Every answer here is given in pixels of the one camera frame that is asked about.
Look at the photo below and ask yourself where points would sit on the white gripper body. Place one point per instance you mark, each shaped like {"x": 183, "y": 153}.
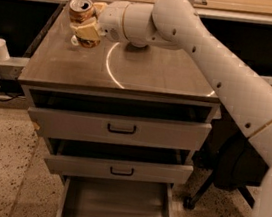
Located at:
{"x": 111, "y": 19}

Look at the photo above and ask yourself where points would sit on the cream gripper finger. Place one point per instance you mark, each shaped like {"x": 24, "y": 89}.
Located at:
{"x": 99, "y": 7}
{"x": 87, "y": 30}

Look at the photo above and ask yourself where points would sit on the orange soda can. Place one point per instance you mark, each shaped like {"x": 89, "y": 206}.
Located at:
{"x": 79, "y": 11}

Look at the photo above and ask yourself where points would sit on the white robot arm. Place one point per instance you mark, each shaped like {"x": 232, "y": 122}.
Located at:
{"x": 175, "y": 23}

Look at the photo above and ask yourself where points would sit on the grey metal drawer cabinet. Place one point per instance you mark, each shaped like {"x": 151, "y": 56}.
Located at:
{"x": 116, "y": 79}

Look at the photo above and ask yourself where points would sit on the top grey drawer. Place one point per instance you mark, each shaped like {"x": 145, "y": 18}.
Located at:
{"x": 122, "y": 130}

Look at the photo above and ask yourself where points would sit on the grey drawer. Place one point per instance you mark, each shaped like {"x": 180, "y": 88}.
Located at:
{"x": 122, "y": 130}
{"x": 114, "y": 169}
{"x": 90, "y": 197}

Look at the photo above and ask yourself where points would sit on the middle grey drawer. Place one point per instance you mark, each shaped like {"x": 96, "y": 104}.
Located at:
{"x": 114, "y": 169}

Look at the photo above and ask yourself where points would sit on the bottom grey drawer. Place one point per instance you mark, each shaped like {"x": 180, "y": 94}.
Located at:
{"x": 90, "y": 197}

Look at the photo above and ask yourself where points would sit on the clear plastic water bottle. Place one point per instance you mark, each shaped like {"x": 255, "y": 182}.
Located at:
{"x": 74, "y": 40}

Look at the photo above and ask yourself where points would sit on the white ceramic bowl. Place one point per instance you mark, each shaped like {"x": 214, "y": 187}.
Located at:
{"x": 138, "y": 45}

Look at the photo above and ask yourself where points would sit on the white paper cup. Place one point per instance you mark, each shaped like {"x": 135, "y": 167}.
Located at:
{"x": 4, "y": 53}

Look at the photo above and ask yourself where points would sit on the black office chair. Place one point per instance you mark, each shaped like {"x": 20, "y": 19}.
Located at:
{"x": 235, "y": 165}

